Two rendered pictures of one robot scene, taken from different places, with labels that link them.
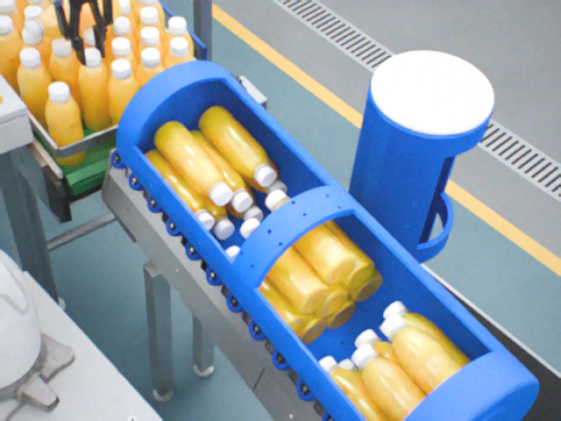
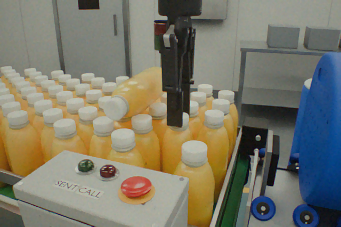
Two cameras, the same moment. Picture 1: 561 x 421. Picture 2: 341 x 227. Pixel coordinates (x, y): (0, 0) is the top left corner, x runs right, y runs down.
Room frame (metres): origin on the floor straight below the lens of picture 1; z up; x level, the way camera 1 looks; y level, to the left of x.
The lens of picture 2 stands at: (1.05, 0.69, 1.30)
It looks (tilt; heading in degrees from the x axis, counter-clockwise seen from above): 22 degrees down; 331
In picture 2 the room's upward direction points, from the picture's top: straight up
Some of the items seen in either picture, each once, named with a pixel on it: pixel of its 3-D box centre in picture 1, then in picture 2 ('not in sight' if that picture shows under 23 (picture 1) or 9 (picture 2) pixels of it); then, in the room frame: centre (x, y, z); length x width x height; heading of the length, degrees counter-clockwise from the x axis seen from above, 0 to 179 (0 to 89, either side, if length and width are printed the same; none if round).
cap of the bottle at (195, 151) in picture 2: (59, 91); (194, 151); (1.35, 0.48, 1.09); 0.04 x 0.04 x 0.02
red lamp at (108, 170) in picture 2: not in sight; (107, 170); (1.34, 0.62, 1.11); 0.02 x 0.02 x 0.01
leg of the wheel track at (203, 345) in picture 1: (203, 310); not in sight; (1.36, 0.18, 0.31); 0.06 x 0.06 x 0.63; 41
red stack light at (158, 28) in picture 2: not in sight; (162, 29); (1.89, 0.25, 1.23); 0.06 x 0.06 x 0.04
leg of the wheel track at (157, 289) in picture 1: (159, 335); not in sight; (1.26, 0.29, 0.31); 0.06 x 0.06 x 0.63; 41
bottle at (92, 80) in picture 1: (95, 92); (178, 163); (1.46, 0.44, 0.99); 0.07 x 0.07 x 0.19
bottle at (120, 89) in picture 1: (124, 103); (211, 160); (1.44, 0.37, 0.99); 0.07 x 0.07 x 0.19
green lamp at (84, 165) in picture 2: not in sight; (85, 165); (1.37, 0.64, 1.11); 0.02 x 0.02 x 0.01
